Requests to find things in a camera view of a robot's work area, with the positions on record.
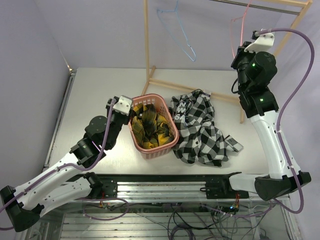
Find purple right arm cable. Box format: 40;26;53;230
254;27;315;215

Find loose cables under table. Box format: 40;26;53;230
82;192;276;240

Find wooden clothes rack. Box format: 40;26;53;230
141;0;313;124

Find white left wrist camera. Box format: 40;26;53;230
113;95;133;116

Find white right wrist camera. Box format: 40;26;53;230
244;30;275;53

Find black white checkered shirt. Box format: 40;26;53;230
169;89;244;167

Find blue wire hanger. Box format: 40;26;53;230
156;0;197;63

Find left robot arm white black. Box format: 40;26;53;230
0;95;133;233

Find pink plastic laundry basket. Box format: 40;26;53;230
128;94;179;159

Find aluminium rail base frame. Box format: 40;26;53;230
14;68;301;240

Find pink wire hanger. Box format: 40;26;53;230
229;0;254;60

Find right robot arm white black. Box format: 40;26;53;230
201;41;311;201

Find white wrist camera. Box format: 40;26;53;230
244;30;275;53
113;95;133;116

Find yellow plaid shirt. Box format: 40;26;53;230
131;103;175;150

